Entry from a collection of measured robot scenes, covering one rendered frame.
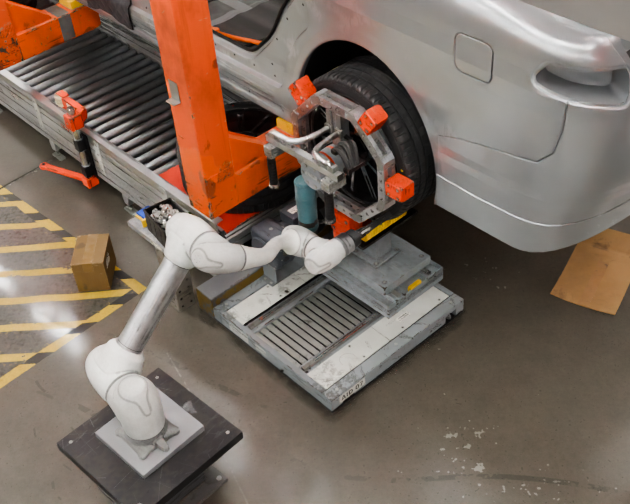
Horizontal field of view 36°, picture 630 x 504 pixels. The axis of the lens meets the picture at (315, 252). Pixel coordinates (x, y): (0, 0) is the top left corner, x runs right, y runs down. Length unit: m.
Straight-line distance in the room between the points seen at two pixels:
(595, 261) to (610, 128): 1.56
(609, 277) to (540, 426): 0.97
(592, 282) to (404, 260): 0.90
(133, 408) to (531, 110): 1.71
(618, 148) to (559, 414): 1.24
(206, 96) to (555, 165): 1.43
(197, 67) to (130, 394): 1.29
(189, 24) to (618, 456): 2.35
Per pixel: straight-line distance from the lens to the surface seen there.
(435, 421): 4.03
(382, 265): 4.35
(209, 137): 4.01
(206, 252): 3.34
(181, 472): 3.59
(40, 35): 5.75
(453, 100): 3.50
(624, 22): 0.87
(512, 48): 3.22
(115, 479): 3.63
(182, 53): 3.77
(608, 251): 4.83
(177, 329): 4.50
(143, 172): 4.82
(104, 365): 3.62
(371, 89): 3.77
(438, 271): 4.41
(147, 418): 3.52
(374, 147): 3.70
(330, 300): 4.51
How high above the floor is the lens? 3.14
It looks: 41 degrees down
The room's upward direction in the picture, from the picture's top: 5 degrees counter-clockwise
